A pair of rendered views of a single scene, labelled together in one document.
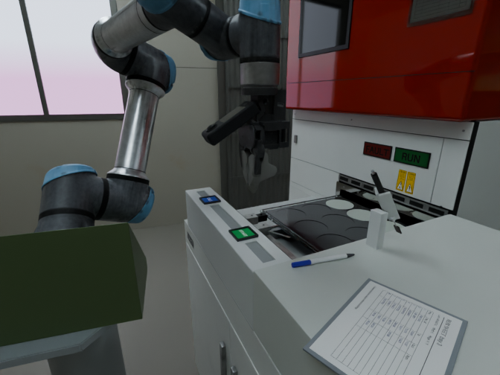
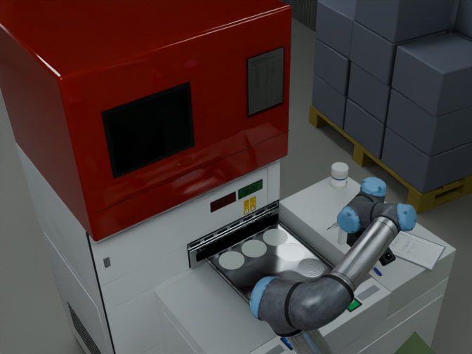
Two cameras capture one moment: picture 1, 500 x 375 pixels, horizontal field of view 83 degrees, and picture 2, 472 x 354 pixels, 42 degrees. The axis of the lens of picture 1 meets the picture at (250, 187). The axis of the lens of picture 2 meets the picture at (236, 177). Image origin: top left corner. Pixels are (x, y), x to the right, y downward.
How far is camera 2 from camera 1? 221 cm
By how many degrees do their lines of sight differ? 86
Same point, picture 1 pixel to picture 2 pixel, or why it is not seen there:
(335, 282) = not seen: hidden behind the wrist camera
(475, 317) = not seen: hidden behind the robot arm
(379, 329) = (411, 250)
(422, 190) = (261, 202)
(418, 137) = (252, 174)
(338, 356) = (430, 261)
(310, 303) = (405, 269)
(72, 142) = not seen: outside the picture
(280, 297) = (407, 279)
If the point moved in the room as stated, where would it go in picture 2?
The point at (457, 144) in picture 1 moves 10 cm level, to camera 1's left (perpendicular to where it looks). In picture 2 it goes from (274, 165) to (281, 180)
